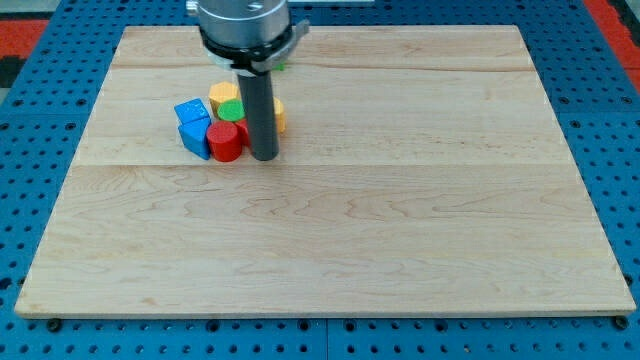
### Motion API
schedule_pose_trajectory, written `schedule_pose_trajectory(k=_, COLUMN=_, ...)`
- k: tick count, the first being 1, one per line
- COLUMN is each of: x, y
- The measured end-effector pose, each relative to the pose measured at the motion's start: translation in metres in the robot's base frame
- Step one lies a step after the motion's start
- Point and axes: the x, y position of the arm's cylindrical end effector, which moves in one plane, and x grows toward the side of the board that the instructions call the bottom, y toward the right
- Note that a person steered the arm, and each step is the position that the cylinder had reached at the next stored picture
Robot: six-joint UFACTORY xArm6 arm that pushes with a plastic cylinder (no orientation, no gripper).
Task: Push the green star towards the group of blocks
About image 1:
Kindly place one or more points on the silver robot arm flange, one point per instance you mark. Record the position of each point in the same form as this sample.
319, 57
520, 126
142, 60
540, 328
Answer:
249, 37

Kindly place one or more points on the yellow block behind rod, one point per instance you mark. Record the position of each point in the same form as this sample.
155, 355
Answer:
280, 115

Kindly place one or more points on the red block behind rod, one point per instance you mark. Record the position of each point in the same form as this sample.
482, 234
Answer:
243, 131

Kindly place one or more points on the light wooden board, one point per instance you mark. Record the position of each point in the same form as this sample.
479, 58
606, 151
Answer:
422, 174

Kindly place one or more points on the red cylinder block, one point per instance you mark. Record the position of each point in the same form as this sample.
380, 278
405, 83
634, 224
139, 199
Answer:
224, 141

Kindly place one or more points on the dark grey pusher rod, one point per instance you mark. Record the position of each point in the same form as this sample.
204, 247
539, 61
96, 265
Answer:
257, 98

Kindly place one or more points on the green cylinder block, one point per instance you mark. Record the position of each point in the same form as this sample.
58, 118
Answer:
231, 110

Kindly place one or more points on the blue triangular block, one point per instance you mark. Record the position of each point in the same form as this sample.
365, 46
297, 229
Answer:
193, 136

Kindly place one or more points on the yellow hexagon block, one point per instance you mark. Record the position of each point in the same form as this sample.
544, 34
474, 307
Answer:
222, 92

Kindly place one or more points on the blue cube block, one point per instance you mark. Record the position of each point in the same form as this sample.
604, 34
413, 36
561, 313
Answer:
191, 111

